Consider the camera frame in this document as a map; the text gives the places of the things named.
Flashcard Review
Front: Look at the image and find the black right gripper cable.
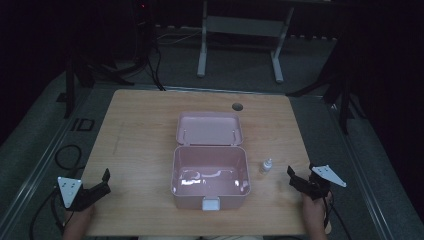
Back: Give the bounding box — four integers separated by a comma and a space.
322, 189, 353, 240

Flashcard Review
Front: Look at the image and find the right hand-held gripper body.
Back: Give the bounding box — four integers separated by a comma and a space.
298, 163, 348, 201

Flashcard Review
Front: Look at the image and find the white cable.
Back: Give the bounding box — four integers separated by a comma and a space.
155, 29, 203, 46

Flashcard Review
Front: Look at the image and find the white metal desk frame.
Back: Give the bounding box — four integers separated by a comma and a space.
196, 0, 296, 84

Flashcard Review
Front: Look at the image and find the black cables bundle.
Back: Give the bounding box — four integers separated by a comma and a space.
141, 19, 167, 92

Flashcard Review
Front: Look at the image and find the person's left hand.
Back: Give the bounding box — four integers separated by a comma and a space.
64, 203, 97, 232

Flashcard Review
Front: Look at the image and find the small white dropper bottle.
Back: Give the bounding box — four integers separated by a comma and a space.
259, 158, 274, 176

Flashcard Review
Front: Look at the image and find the pink plastic storage box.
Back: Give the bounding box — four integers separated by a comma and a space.
170, 111, 252, 212

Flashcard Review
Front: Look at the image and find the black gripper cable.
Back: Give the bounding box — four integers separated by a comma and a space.
322, 189, 353, 240
29, 188, 68, 240

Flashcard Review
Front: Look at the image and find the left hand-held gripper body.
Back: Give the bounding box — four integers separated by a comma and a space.
57, 176, 105, 212

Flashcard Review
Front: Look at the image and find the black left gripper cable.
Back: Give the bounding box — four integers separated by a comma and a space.
29, 188, 68, 240

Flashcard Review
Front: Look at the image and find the black cable loop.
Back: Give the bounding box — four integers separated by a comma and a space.
54, 144, 84, 172

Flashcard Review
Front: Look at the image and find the person's right hand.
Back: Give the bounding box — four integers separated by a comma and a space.
301, 191, 334, 219

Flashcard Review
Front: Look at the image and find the black metal stand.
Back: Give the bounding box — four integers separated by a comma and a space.
285, 36, 369, 136
56, 46, 136, 120

